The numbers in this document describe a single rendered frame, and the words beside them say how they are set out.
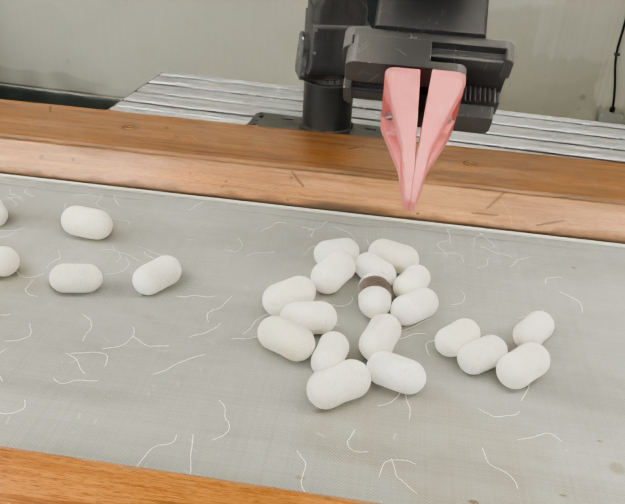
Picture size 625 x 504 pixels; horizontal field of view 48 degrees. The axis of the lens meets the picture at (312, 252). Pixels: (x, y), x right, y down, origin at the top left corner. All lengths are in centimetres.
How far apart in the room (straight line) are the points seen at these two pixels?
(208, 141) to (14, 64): 242
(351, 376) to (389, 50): 19
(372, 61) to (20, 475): 29
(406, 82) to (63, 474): 27
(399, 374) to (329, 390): 4
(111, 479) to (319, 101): 64
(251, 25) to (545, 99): 104
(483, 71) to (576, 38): 205
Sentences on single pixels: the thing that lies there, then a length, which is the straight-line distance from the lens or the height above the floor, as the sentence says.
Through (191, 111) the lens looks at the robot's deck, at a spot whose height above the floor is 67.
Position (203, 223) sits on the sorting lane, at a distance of 54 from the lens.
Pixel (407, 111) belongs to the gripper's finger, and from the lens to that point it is 42.
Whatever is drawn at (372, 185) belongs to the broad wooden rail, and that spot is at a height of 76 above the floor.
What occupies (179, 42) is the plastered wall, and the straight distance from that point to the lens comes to 268.
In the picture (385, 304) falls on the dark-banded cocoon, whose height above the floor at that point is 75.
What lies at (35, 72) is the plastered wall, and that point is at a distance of 298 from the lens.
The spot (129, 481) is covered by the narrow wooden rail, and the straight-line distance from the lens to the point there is 31.
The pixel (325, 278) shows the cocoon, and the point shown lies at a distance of 45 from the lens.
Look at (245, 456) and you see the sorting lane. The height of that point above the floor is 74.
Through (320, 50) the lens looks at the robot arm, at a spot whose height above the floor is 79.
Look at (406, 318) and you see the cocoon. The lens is 43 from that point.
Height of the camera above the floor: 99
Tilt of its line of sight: 30 degrees down
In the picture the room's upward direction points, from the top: 4 degrees clockwise
